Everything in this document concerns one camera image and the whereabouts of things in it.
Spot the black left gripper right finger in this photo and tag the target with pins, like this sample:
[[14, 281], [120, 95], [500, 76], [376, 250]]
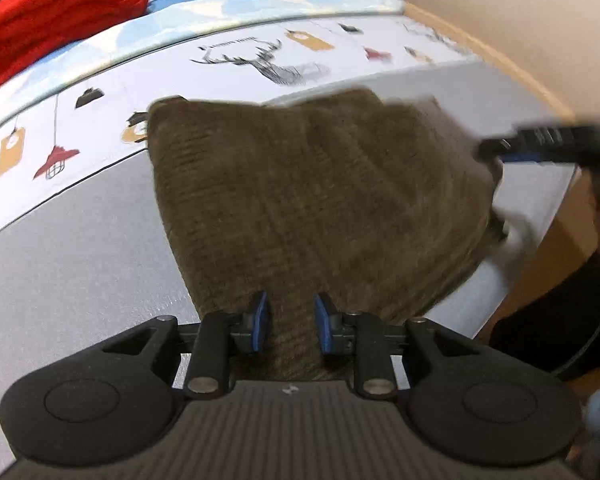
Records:
[[370, 343]]

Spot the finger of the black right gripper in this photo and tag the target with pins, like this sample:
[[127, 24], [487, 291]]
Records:
[[577, 145]]

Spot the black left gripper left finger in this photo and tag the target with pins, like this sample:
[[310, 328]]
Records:
[[160, 343]]

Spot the olive corduroy pants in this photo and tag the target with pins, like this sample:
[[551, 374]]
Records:
[[379, 204]]

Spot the printed white grey bedsheet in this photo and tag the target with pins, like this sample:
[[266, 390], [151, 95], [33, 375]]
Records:
[[83, 253]]

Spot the person in dark clothes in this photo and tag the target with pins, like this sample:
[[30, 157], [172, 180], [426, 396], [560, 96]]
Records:
[[559, 333]]

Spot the red pillow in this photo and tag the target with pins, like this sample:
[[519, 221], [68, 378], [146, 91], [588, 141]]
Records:
[[31, 29]]

